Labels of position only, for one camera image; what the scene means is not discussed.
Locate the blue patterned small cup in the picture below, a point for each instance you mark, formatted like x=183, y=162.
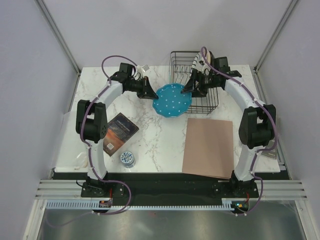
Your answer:
x=127, y=159

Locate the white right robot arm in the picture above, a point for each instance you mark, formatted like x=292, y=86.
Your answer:
x=258, y=123

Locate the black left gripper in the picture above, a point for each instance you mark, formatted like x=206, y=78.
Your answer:
x=147, y=92

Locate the dark sunset book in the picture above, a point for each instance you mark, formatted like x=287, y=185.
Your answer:
x=120, y=130

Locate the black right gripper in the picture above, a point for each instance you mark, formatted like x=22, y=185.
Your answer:
x=190, y=85

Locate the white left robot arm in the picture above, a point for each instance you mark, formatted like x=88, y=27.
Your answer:
x=92, y=125

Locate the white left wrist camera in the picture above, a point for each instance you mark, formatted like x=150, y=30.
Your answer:
x=144, y=68

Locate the blue striped white plate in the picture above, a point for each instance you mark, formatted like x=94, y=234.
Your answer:
x=199, y=64

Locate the black wire dish rack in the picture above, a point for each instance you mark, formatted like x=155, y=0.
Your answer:
x=179, y=72

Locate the grey setup guide booklet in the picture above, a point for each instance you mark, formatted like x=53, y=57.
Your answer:
x=273, y=154

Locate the pink folder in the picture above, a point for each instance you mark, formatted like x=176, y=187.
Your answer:
x=209, y=148

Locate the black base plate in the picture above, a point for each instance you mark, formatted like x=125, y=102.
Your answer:
x=167, y=188

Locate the clear plastic bag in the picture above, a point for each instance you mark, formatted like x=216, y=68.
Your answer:
x=71, y=153

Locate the white cable duct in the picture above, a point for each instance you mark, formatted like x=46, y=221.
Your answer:
x=76, y=204

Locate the cream plate with branch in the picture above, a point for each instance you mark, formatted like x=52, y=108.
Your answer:
x=207, y=57

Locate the teal polka dot plate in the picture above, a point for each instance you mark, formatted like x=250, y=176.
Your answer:
x=171, y=102

